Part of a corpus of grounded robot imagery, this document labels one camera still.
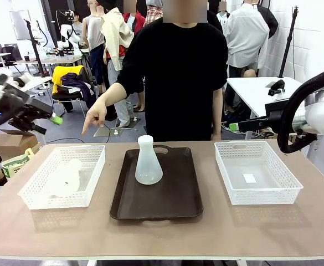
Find mannequin with grey tank top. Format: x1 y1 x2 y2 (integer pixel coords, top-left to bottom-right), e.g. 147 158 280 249
81 0 107 94

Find black device on white base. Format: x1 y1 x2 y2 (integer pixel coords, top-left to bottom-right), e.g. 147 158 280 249
267 79 286 100

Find dark brown plastic tray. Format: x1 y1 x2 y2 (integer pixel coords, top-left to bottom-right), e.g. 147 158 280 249
109 144 204 221

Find white perforated plastic basket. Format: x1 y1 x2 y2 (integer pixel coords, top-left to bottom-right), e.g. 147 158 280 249
17 145 106 210
214 141 304 206

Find mannequin with white shirt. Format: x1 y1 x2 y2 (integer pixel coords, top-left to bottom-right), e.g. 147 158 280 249
223 0 270 79

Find black office chair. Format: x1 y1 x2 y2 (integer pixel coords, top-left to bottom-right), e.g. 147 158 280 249
0 46 23 75

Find mannequin with beige jacket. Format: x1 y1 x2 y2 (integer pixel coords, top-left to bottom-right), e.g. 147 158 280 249
100 0 136 128

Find yellow garment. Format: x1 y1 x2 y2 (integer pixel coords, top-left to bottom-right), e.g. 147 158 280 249
52 65 85 95

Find black light stand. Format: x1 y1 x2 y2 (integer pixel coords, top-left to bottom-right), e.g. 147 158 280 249
277 6 301 78

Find dark purple garment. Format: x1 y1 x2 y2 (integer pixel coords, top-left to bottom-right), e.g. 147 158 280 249
60 72 97 114

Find mannequin with black jacket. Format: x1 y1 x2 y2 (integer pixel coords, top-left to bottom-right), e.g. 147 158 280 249
257 3 279 40

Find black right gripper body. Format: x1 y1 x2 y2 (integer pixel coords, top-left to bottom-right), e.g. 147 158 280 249
264 101 290 131

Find metal frame chair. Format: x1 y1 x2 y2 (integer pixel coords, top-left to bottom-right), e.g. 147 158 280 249
52 65 94 124

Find mannequin with red shirt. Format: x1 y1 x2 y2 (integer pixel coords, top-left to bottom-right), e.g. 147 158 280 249
122 12 146 37

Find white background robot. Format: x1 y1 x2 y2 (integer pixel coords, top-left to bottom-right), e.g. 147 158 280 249
55 9 82 50

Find white table with metal leg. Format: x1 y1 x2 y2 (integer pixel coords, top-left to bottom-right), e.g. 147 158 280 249
20 76 54 94

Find translucent plastic conical flask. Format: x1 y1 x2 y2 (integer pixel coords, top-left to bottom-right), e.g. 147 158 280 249
45 158 84 195
135 135 164 186

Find black tripod stand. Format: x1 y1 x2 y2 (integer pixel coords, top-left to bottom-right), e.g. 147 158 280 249
24 18 49 78

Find brown cardboard box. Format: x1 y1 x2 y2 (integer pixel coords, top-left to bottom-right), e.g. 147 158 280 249
0 129 40 162

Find person's right hand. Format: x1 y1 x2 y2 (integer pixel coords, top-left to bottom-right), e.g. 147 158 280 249
81 96 108 137

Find person's right forearm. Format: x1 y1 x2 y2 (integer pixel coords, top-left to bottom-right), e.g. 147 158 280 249
97 81 128 108

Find person in black shirt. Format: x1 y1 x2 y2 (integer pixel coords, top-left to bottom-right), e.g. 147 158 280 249
116 0 229 142

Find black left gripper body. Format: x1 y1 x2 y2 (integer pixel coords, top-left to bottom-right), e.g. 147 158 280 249
8 94 54 133

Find grey mannequin floor plate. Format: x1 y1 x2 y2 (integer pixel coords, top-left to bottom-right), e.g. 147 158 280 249
93 126 124 138

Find black corrugated cable hose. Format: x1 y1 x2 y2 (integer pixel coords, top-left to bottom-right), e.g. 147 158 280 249
277 63 324 155

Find person's left forearm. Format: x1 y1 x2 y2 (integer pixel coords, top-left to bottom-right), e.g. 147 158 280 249
210 87 223 131

